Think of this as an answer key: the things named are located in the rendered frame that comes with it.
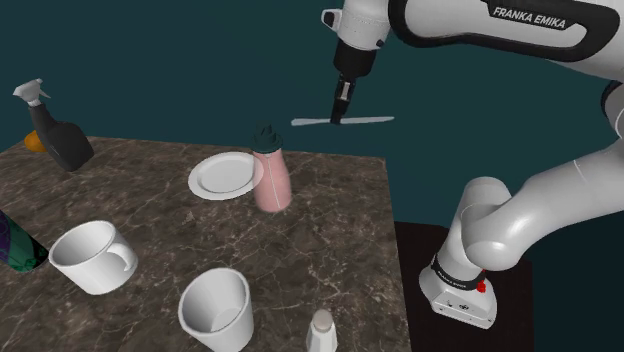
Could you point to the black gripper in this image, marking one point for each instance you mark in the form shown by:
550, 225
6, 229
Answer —
354, 58

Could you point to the grey table knife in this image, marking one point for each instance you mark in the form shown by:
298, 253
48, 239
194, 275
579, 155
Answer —
365, 119

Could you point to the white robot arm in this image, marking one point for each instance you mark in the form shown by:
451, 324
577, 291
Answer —
551, 195

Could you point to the pink bottle dark teal cap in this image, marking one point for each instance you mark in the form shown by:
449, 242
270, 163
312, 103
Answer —
273, 183

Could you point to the white plate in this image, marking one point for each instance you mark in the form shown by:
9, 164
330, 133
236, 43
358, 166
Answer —
222, 176

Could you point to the white shaker grey cap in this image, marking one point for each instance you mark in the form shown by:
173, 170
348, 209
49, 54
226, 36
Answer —
322, 334

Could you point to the black spray bottle white trigger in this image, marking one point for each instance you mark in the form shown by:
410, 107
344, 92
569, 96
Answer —
63, 141

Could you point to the orange round fruit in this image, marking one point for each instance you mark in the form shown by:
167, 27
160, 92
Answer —
33, 142

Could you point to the green purple patterned bottle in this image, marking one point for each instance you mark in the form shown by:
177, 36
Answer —
19, 251

